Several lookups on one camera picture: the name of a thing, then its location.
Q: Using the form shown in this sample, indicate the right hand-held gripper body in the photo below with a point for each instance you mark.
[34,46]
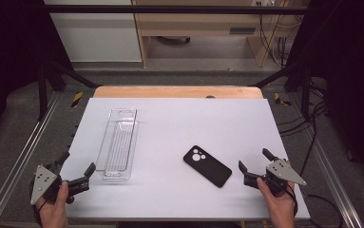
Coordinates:
[281,172]

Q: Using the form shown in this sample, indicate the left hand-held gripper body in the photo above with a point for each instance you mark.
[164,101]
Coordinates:
[43,185]

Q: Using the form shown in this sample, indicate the black phone case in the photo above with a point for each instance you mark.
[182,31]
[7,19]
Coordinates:
[208,166]

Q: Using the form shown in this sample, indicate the clear plastic storage tray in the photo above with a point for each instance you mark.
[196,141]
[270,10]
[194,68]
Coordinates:
[118,148]

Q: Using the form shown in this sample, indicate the person's left hand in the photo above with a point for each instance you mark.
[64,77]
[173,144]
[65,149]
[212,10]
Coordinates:
[54,207]

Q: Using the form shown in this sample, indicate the person's right hand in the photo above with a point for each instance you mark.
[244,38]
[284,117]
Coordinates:
[277,205]

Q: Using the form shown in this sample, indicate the yellow black tape piece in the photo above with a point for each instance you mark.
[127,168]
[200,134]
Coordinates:
[280,100]
[77,98]

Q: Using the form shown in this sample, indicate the white table mat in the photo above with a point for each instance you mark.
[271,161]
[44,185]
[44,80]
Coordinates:
[170,133]

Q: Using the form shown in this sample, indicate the white cabinet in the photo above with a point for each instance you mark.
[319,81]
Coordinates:
[97,34]

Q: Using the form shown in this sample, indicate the light wooden desk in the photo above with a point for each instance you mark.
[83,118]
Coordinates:
[198,27]

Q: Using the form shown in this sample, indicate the black frame stand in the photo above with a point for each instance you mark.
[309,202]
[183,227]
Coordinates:
[292,74]
[56,76]

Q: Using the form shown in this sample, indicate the black horizontal frame bar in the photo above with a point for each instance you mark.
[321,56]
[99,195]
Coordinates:
[176,9]

